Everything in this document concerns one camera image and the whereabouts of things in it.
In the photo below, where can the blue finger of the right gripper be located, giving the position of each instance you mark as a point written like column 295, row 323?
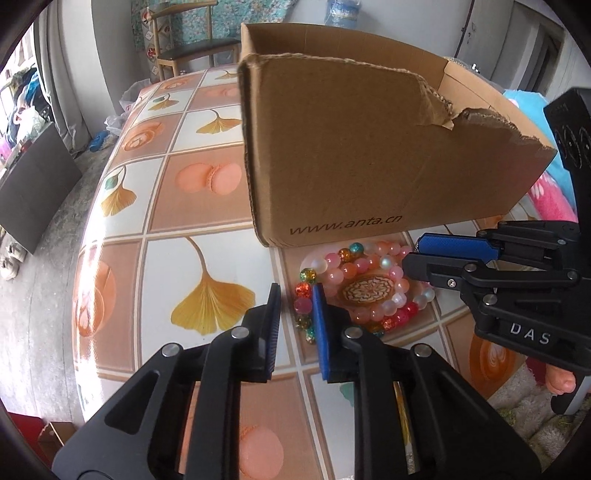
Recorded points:
column 519, row 242

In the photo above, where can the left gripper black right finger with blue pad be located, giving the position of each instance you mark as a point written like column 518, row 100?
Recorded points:
column 415, row 416

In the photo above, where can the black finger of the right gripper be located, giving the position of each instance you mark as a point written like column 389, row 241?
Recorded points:
column 454, row 273

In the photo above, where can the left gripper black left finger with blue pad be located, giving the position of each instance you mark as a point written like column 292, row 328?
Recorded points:
column 177, row 417

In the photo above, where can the person's right hand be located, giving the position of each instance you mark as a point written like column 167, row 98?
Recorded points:
column 559, row 381

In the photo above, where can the pink floral blanket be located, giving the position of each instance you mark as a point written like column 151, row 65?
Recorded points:
column 549, row 200

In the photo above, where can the white fluffy rug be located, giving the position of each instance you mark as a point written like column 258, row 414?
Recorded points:
column 526, row 407

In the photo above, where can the small cardboard box on floor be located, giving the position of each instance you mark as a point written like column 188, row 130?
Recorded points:
column 53, row 437

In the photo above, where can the red box on floor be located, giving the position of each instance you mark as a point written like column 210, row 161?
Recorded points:
column 31, row 427

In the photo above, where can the patterned tablecloth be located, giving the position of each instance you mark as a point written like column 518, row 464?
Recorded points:
column 169, row 255

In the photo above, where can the brown cardboard box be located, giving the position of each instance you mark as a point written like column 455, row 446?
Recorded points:
column 353, row 135

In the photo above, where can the pair of shoes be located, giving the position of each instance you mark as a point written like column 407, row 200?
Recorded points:
column 10, row 262

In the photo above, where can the dark grey cabinet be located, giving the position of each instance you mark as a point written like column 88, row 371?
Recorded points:
column 35, row 186

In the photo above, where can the water bottle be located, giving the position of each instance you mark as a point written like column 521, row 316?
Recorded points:
column 343, row 13

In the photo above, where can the wooden chair dark seat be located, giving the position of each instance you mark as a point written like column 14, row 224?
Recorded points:
column 167, row 56

